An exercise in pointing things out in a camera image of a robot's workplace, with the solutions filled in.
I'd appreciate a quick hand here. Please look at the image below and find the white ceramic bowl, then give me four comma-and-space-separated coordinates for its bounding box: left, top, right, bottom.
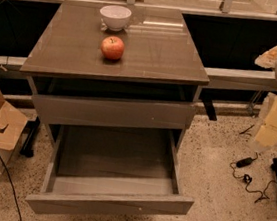
99, 5, 132, 31

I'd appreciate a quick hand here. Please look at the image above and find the red apple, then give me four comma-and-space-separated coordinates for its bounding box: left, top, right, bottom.
101, 36, 124, 60

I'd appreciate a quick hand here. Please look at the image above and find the open grey middle drawer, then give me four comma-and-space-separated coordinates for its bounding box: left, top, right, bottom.
27, 125, 194, 215

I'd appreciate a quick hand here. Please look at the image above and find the closed grey top drawer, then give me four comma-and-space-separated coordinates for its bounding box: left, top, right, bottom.
32, 94, 195, 129

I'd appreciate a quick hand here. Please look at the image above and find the grey drawer cabinet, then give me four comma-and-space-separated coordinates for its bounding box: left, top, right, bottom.
21, 1, 209, 146

